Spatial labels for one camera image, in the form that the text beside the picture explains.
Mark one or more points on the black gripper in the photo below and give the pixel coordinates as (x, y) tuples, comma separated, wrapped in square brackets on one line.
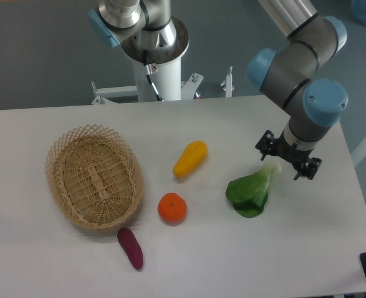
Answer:
[(291, 150)]

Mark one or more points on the green bok choy vegetable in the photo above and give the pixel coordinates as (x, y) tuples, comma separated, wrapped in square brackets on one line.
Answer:
[(249, 194)]

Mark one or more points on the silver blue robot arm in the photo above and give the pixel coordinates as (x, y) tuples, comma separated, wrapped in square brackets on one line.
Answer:
[(314, 106)]

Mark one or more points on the yellow papaya fruit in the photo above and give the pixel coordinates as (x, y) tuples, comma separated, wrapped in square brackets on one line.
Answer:
[(191, 158)]

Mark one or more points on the orange tangerine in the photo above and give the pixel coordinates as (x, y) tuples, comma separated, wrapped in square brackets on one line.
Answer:
[(172, 208)]

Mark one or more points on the purple sweet potato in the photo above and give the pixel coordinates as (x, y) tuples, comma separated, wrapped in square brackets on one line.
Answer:
[(131, 247)]

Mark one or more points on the woven wicker basket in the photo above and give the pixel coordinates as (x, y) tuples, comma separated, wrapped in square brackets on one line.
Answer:
[(94, 178)]

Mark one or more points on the white base frame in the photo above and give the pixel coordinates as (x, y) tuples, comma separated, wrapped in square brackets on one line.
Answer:
[(153, 83)]

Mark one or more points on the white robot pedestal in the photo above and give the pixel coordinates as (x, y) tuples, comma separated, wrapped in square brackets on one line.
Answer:
[(156, 59)]

